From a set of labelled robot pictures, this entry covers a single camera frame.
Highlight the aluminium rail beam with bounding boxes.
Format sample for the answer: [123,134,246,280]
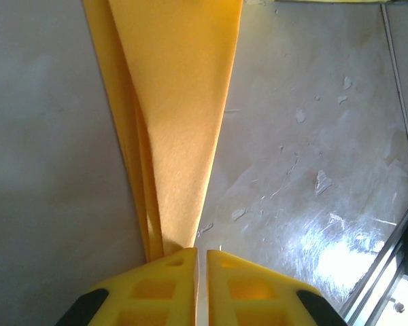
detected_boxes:
[340,189,408,326]

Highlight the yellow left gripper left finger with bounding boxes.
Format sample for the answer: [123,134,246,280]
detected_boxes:
[56,247,199,326]

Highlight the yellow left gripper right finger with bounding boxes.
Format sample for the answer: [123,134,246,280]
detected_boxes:
[206,249,348,326]

